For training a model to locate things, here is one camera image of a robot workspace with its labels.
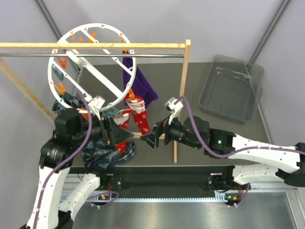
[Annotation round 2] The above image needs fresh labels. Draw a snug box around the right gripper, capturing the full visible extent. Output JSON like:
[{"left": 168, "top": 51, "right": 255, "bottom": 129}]
[{"left": 141, "top": 112, "right": 202, "bottom": 150}]

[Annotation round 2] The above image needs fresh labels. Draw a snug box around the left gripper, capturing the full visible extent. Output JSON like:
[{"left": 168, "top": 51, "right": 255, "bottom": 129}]
[{"left": 72, "top": 110, "right": 133, "bottom": 144}]

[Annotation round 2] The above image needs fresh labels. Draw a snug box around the red snowflake sock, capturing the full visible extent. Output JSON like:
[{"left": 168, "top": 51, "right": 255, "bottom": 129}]
[
  {"left": 125, "top": 96, "right": 150, "bottom": 135},
  {"left": 113, "top": 108, "right": 132, "bottom": 155}
]

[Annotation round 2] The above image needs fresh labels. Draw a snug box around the teal clip front rim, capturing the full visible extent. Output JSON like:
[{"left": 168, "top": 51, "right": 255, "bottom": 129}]
[{"left": 102, "top": 107, "right": 121, "bottom": 117}]

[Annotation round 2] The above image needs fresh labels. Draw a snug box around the orange front clip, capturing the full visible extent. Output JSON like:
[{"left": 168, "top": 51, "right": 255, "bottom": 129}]
[{"left": 129, "top": 89, "right": 135, "bottom": 99}]

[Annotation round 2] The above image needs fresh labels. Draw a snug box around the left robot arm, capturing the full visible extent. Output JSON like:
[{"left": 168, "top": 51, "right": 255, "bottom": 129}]
[{"left": 22, "top": 108, "right": 133, "bottom": 229}]

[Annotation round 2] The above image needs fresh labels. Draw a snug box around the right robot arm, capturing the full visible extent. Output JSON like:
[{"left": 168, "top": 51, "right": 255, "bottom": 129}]
[{"left": 140, "top": 116, "right": 305, "bottom": 189}]

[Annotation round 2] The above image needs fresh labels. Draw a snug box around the orange clip left rim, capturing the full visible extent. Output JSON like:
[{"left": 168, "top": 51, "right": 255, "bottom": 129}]
[{"left": 78, "top": 108, "right": 89, "bottom": 121}]

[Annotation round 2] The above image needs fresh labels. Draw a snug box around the orange clip rim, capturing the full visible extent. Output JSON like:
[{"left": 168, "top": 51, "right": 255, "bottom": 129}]
[
  {"left": 53, "top": 83, "right": 66, "bottom": 95},
  {"left": 78, "top": 108, "right": 89, "bottom": 121}
]

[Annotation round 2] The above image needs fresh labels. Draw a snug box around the orange clip top rim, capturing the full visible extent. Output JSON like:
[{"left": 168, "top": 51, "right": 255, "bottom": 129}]
[{"left": 53, "top": 83, "right": 66, "bottom": 95}]

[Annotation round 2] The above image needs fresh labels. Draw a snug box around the white round clip hanger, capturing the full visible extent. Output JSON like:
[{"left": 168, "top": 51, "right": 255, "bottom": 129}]
[{"left": 48, "top": 23, "right": 137, "bottom": 112}]

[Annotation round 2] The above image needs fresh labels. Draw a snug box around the orange clip upper right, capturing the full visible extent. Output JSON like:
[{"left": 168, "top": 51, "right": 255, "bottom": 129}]
[{"left": 85, "top": 29, "right": 96, "bottom": 43}]

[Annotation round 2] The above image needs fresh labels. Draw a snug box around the dark shark print cloth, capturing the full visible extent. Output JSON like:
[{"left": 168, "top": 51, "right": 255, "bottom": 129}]
[{"left": 52, "top": 92, "right": 135, "bottom": 168}]

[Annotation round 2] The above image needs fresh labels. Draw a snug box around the purple sock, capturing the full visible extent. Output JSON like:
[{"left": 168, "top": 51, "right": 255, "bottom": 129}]
[{"left": 122, "top": 57, "right": 158, "bottom": 109}]

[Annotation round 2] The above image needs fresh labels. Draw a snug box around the grey plastic bin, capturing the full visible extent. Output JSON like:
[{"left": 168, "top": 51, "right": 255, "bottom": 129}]
[{"left": 198, "top": 55, "right": 264, "bottom": 124}]

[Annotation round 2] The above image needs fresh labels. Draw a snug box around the metal rack rod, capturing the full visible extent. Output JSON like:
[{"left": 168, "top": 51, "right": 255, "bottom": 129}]
[{"left": 0, "top": 53, "right": 184, "bottom": 58}]

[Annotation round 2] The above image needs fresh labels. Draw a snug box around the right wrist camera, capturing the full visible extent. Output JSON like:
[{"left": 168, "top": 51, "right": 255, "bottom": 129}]
[{"left": 164, "top": 97, "right": 183, "bottom": 125}]

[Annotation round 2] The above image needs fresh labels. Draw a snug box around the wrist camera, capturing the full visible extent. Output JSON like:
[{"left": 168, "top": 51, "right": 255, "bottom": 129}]
[
  {"left": 89, "top": 96, "right": 105, "bottom": 121},
  {"left": 164, "top": 97, "right": 183, "bottom": 125}
]

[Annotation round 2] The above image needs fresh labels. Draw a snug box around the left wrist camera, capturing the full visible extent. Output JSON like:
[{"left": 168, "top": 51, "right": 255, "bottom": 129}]
[{"left": 89, "top": 96, "right": 105, "bottom": 121}]

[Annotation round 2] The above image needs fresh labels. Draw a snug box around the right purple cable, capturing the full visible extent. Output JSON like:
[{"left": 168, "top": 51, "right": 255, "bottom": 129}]
[{"left": 177, "top": 95, "right": 305, "bottom": 208}]

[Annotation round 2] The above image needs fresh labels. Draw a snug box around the purple cable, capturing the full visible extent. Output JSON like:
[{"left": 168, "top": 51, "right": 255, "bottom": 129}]
[
  {"left": 30, "top": 92, "right": 120, "bottom": 229},
  {"left": 177, "top": 95, "right": 305, "bottom": 208}
]

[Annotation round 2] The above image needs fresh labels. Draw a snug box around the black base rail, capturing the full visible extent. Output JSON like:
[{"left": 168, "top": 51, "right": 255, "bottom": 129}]
[{"left": 78, "top": 164, "right": 251, "bottom": 201}]

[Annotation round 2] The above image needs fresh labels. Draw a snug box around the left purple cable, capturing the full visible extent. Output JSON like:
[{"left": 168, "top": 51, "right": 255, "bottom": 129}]
[{"left": 30, "top": 92, "right": 120, "bottom": 229}]

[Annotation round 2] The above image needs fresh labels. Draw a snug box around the wooden clothes rack frame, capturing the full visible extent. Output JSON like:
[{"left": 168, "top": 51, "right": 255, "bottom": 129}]
[{"left": 0, "top": 40, "right": 191, "bottom": 164}]

